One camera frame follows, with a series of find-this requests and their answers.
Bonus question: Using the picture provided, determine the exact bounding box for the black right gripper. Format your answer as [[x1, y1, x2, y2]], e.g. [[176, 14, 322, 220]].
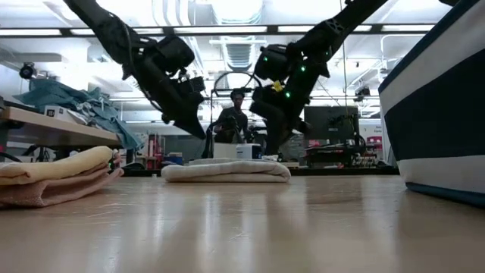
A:
[[249, 80, 314, 156]]

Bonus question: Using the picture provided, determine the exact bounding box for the yellow towel with white lines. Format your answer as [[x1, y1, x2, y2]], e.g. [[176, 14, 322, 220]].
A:
[[0, 145, 115, 187]]

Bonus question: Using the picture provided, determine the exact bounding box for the red upright object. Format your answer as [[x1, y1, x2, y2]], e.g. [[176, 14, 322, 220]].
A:
[[145, 133, 166, 171]]

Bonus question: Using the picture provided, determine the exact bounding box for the navy and white fabric basket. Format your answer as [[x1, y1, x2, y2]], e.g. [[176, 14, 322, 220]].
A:
[[377, 0, 485, 209]]

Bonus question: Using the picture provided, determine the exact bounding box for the wooden workbench with grey frame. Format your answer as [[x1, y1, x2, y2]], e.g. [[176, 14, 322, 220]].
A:
[[0, 105, 123, 162]]

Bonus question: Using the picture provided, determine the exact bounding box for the teal cloth pile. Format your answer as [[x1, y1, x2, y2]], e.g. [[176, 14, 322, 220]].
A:
[[14, 78, 145, 152]]

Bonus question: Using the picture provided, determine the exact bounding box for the white waffle towel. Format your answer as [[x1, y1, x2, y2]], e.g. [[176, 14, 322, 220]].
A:
[[161, 158, 293, 184]]

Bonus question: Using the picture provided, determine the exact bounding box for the black round lamp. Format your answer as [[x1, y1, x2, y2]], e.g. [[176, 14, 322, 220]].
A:
[[18, 62, 37, 81]]

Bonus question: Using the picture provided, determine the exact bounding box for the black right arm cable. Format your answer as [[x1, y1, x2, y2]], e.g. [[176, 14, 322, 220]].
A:
[[212, 71, 264, 98]]

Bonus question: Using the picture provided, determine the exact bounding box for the pink towel with white lines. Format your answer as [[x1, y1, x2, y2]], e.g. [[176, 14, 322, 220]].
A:
[[0, 166, 125, 209]]

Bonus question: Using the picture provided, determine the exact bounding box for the small blue box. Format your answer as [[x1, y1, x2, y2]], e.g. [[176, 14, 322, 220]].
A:
[[164, 152, 185, 166]]

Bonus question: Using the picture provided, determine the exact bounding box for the person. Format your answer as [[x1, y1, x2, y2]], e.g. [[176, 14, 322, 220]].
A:
[[213, 88, 252, 145]]

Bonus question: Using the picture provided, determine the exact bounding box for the small white box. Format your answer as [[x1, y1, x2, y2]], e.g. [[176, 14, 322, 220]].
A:
[[44, 105, 89, 125]]

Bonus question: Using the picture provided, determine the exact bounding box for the black metal table frame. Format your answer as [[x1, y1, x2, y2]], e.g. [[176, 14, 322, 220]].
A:
[[120, 166, 401, 177]]

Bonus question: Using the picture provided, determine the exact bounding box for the black monitor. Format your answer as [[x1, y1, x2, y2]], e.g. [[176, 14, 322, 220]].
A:
[[302, 106, 360, 147]]

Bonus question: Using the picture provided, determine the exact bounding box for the white device with blue display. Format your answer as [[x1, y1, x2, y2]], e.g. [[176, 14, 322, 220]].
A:
[[235, 143, 264, 161]]

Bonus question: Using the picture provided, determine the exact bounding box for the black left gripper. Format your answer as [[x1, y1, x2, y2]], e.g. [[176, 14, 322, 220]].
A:
[[145, 63, 208, 140]]

